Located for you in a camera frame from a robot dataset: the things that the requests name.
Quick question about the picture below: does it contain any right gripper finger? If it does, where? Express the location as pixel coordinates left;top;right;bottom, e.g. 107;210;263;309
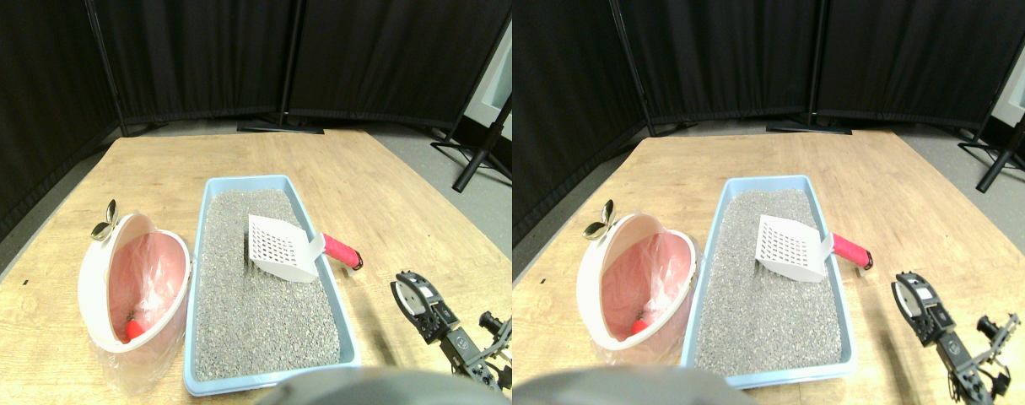
911;274;948;327
391;272;435;338
892;272;936;338
411;274;447;326

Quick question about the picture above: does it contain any white scoop with red handle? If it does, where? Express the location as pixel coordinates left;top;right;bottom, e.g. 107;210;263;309
755;214;874;284
247;214;364;284

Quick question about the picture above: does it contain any blue litter tray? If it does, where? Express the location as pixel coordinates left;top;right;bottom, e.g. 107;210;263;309
183;175;362;397
681;175;859;391

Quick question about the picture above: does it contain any white bin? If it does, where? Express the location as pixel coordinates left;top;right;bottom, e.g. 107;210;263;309
576;199;697;368
78;199;192;396

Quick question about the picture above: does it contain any black tripod stand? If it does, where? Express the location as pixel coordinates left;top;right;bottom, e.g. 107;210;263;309
430;93;512;193
958;84;1025;193

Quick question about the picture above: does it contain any black curtain stand pole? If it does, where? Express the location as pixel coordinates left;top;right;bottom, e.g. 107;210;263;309
280;0;307;127
809;0;834;127
609;0;653;136
86;0;130;136

